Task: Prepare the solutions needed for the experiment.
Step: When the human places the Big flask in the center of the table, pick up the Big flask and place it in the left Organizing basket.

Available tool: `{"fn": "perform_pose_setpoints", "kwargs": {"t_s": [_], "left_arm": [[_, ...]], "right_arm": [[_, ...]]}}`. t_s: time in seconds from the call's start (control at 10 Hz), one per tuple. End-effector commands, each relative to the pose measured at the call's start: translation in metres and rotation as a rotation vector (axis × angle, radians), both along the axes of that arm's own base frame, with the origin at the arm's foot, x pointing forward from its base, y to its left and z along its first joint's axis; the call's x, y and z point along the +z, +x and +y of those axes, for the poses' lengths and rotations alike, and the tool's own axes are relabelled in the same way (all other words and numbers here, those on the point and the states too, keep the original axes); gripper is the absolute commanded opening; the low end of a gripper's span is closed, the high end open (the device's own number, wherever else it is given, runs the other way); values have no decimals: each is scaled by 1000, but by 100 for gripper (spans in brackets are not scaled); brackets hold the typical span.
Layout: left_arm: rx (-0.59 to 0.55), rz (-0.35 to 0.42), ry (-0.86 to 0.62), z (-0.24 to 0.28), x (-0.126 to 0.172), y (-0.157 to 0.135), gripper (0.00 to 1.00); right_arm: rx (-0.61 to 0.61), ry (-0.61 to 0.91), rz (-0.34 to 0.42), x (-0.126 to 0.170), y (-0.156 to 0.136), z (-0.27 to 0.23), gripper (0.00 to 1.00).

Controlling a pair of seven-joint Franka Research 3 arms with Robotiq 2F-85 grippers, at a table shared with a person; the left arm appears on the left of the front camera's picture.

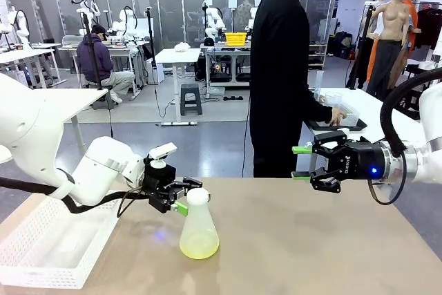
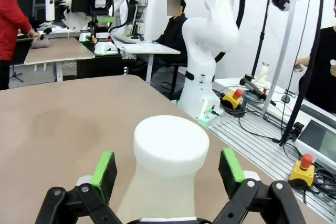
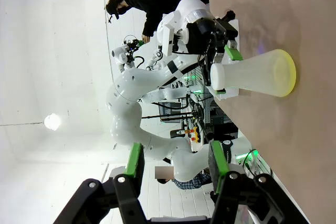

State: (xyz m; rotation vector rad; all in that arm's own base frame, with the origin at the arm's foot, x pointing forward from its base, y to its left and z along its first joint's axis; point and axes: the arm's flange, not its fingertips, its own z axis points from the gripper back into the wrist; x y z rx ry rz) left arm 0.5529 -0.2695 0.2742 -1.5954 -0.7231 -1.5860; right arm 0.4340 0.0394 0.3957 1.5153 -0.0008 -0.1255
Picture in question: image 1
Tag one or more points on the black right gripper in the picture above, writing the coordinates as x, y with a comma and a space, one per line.
362, 162

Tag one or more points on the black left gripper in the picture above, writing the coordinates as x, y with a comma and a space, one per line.
159, 177

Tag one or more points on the translucent plastic conical flask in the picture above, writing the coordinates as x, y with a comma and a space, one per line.
200, 236

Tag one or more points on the white perforated plastic basket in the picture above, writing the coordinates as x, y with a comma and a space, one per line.
349, 115
41, 250

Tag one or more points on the person's right forearm black sleeve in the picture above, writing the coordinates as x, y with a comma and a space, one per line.
319, 112

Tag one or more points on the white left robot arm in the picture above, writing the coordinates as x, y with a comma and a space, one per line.
34, 129

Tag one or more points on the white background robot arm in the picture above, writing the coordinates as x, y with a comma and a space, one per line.
124, 22
217, 23
20, 22

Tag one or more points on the person's right hand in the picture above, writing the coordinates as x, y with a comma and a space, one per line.
336, 117

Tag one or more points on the black plastic tray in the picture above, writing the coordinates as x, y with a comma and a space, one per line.
345, 128

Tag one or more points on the white power strip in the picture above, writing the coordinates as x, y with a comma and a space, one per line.
179, 123

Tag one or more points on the white side table with tray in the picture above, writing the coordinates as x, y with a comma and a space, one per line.
371, 101

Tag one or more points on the grey plastic stool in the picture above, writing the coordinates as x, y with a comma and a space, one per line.
191, 98

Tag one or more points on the white shoe rack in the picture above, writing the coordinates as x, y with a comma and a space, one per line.
319, 56

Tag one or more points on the person in black sweater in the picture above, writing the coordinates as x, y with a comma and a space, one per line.
276, 67

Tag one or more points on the white standing desk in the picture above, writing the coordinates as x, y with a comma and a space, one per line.
177, 56

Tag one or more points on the white crumpled cloth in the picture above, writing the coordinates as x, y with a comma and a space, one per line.
182, 47

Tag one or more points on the bare beige mannequin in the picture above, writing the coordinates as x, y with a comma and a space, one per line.
392, 25

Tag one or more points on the black cap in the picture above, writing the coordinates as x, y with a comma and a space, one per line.
209, 42

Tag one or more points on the yellow plastic basket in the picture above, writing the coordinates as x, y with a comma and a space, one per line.
236, 38

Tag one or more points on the person in purple hoodie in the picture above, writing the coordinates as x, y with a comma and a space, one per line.
96, 60

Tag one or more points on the white mannequin head bust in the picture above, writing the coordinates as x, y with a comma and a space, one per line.
381, 5

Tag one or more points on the black garment on rack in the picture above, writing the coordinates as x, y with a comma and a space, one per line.
428, 27

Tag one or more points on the mannequin with bucket hat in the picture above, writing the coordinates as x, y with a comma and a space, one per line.
411, 5

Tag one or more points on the black camera stand pole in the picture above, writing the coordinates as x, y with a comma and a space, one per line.
151, 39
362, 43
93, 53

